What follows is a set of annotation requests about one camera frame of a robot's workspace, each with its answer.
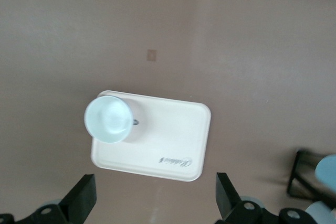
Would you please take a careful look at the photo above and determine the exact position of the light blue plastic cup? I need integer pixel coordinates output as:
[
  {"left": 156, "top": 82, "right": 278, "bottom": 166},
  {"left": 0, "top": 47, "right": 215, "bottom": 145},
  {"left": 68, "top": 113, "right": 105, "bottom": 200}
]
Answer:
[{"left": 314, "top": 155, "right": 336, "bottom": 190}]

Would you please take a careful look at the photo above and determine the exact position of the grey plastic cup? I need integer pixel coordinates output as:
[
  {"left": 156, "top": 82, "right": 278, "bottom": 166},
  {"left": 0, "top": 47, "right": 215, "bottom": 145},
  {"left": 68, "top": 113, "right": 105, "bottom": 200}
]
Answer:
[{"left": 306, "top": 200, "right": 336, "bottom": 224}]

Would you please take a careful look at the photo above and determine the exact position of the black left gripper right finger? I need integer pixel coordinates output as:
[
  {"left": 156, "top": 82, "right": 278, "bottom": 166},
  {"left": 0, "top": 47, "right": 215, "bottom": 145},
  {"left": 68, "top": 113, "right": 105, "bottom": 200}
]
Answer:
[{"left": 215, "top": 172, "right": 320, "bottom": 224}]

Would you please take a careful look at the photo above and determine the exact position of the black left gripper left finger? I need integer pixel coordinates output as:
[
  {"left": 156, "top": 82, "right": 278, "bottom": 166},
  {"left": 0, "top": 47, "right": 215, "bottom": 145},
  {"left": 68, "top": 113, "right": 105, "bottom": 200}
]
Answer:
[{"left": 0, "top": 173, "right": 97, "bottom": 224}]

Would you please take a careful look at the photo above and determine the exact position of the black wire cup rack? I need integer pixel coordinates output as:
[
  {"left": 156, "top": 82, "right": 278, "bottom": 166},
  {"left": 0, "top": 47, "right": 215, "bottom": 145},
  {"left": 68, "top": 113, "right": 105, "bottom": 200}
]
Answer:
[{"left": 287, "top": 149, "right": 336, "bottom": 204}]

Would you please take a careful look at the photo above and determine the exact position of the cream rectangular tray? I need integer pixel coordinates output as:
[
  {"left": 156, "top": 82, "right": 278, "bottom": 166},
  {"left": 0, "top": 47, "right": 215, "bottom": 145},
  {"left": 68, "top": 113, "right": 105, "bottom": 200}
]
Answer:
[{"left": 90, "top": 90, "right": 212, "bottom": 183}]

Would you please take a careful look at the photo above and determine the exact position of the white bowl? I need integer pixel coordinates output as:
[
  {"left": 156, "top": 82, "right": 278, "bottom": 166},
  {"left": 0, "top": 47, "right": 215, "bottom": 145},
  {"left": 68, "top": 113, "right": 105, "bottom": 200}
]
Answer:
[{"left": 83, "top": 95, "right": 144, "bottom": 145}]

